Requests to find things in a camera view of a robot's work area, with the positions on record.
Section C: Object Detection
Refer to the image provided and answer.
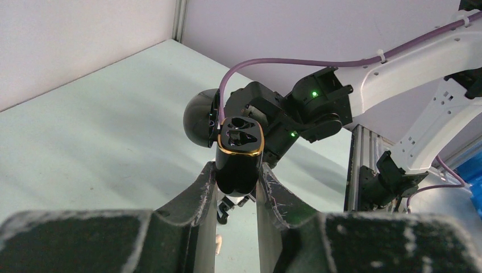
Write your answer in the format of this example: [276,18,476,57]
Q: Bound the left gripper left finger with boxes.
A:
[1,162,217,272]

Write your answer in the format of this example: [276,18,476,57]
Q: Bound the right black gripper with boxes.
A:
[225,81,300,168]

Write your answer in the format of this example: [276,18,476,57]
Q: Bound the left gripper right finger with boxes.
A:
[256,164,481,272]

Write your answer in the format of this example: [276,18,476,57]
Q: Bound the black earbud charging case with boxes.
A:
[183,89,264,197]

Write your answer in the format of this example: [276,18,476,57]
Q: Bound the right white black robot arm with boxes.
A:
[219,7,481,211]

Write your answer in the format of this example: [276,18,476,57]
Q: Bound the beige earbud left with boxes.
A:
[215,234,222,255]

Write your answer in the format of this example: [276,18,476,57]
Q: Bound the black earbud left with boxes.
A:
[217,195,253,225]

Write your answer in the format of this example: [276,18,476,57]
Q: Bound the aluminium frame rail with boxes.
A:
[344,125,395,212]

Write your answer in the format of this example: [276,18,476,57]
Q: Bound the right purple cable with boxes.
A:
[218,11,482,125]

